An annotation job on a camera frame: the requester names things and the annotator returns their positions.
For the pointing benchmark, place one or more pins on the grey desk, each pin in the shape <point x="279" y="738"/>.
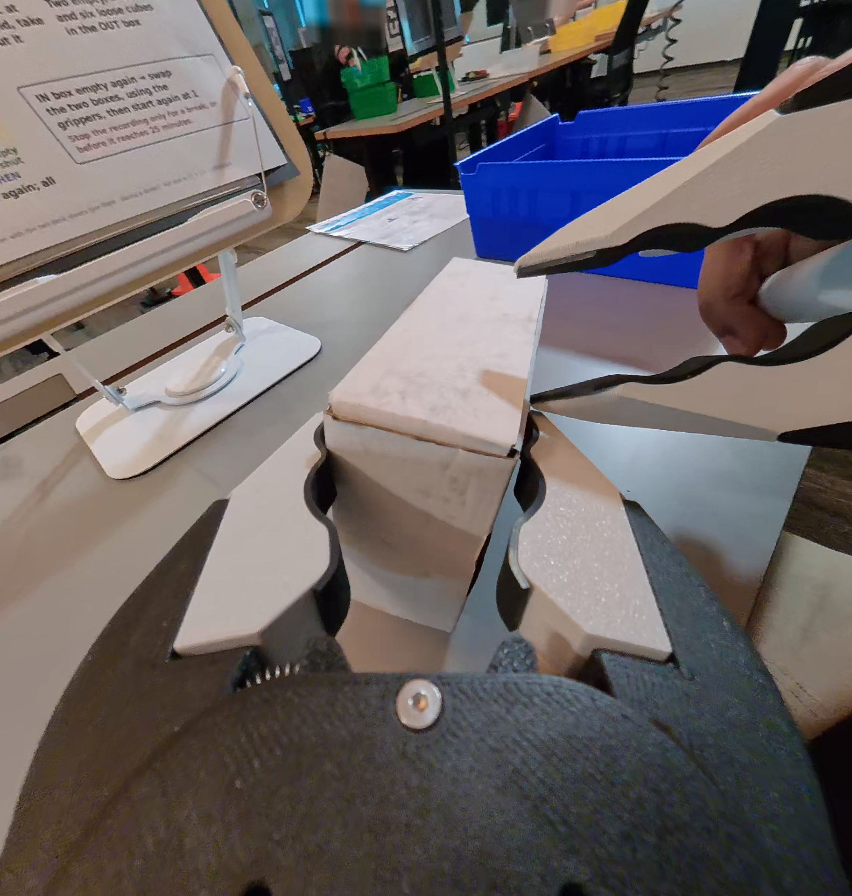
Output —
<point x="82" y="532"/>

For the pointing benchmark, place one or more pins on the white document stand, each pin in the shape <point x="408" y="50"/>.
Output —
<point x="209" y="399"/>

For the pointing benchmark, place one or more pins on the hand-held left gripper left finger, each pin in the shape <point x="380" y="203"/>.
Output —
<point x="258" y="560"/>

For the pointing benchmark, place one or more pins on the wood-topped table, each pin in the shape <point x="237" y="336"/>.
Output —
<point x="412" y="115"/>

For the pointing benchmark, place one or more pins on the printed instruction sheet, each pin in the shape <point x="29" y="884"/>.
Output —
<point x="117" y="105"/>

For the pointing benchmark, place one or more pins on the white cardboard mailer box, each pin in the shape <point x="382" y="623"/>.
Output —
<point x="454" y="350"/>

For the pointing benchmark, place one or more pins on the blue plastic bin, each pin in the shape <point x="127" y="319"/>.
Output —
<point x="538" y="203"/>

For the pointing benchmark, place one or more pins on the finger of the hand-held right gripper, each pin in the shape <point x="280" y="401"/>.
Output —
<point x="783" y="392"/>
<point x="734" y="175"/>

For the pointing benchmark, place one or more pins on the blue-edged paper sheet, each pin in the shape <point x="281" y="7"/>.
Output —
<point x="391" y="217"/>

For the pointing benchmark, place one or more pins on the person's right hand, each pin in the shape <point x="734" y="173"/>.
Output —
<point x="730" y="301"/>

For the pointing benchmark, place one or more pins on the small green bin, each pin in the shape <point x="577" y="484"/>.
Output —
<point x="370" y="94"/>

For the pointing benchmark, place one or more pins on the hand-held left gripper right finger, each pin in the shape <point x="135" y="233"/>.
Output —
<point x="594" y="574"/>

